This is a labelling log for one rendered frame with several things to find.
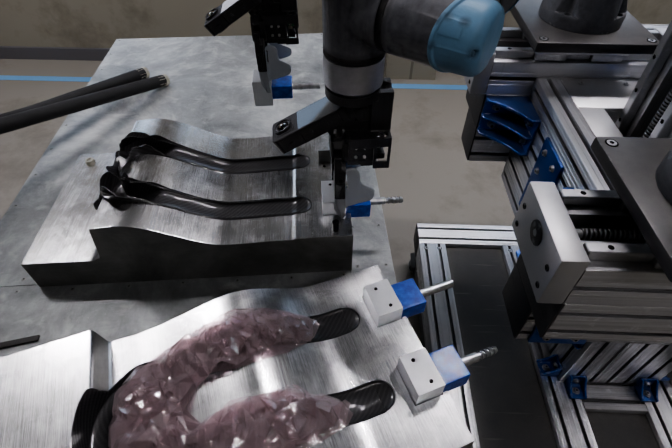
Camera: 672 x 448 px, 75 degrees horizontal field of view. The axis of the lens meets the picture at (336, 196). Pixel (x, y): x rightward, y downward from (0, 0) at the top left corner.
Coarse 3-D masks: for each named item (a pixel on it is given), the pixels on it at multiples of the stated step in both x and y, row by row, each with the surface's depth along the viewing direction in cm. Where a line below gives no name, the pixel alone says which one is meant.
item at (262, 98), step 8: (256, 72) 87; (256, 80) 85; (272, 80) 87; (280, 80) 87; (288, 80) 87; (256, 88) 85; (272, 88) 86; (280, 88) 86; (288, 88) 86; (296, 88) 88; (304, 88) 88; (312, 88) 88; (256, 96) 87; (264, 96) 87; (272, 96) 87; (280, 96) 87; (288, 96) 87; (256, 104) 88; (264, 104) 88; (272, 104) 88
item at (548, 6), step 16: (544, 0) 85; (560, 0) 81; (576, 0) 79; (592, 0) 78; (608, 0) 77; (624, 0) 80; (544, 16) 84; (560, 16) 81; (576, 16) 80; (592, 16) 79; (608, 16) 79; (624, 16) 81; (576, 32) 81; (592, 32) 80; (608, 32) 81
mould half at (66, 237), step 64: (192, 128) 81; (64, 192) 77; (192, 192) 71; (256, 192) 73; (320, 192) 73; (64, 256) 67; (128, 256) 66; (192, 256) 67; (256, 256) 68; (320, 256) 69
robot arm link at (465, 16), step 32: (384, 0) 44; (416, 0) 42; (448, 0) 41; (480, 0) 41; (384, 32) 45; (416, 32) 43; (448, 32) 41; (480, 32) 40; (448, 64) 43; (480, 64) 43
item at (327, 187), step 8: (328, 184) 70; (328, 192) 69; (328, 200) 67; (376, 200) 71; (384, 200) 71; (392, 200) 71; (400, 200) 71; (328, 208) 68; (352, 208) 69; (360, 208) 69; (368, 208) 69; (352, 216) 70; (360, 216) 70; (368, 216) 71
